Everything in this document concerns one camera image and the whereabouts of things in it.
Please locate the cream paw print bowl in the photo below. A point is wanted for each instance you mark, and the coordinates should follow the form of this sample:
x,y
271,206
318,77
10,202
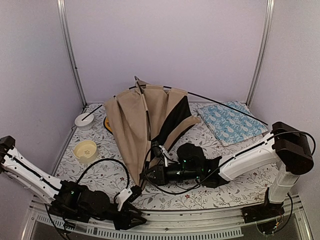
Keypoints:
x,y
86,151

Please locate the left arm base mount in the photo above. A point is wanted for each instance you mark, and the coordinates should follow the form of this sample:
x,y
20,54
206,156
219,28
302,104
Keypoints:
x,y
67,214

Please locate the aluminium front rail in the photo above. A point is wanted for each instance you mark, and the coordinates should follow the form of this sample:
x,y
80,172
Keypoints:
x,y
209,224

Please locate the aluminium right corner post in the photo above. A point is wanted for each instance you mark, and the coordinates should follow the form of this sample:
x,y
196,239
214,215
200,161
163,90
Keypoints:
x,y
267,25

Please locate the aluminium left corner post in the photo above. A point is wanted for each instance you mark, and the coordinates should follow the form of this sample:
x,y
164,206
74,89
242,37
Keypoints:
x,y
62,13

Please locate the white ceramic bowl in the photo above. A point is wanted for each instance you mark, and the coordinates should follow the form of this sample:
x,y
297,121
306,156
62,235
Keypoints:
x,y
84,121

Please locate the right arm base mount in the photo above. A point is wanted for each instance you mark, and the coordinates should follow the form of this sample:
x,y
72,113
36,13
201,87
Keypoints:
x,y
262,211

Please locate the yellow bear bowl stand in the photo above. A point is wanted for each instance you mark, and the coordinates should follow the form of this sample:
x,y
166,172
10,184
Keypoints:
x,y
106,125

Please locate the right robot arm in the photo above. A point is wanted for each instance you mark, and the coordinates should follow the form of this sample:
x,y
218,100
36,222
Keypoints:
x,y
283,144

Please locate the aluminium corner post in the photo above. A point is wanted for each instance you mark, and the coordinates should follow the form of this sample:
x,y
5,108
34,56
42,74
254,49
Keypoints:
x,y
267,25
62,13

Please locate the beige pet tent fabric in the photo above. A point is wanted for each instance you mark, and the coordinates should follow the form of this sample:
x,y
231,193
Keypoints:
x,y
170,118

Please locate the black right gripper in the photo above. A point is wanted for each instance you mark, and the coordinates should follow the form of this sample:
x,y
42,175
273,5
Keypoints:
x,y
160,177

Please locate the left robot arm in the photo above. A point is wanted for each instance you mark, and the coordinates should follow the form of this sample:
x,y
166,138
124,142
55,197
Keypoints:
x,y
43,185

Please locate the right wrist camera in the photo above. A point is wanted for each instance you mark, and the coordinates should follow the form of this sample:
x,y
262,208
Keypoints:
x,y
160,152

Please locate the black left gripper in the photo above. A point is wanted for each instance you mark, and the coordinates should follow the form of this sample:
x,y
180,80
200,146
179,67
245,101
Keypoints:
x,y
123,222

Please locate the blue snowman print cushion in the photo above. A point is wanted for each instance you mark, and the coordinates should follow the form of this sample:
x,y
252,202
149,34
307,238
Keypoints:
x,y
231,123

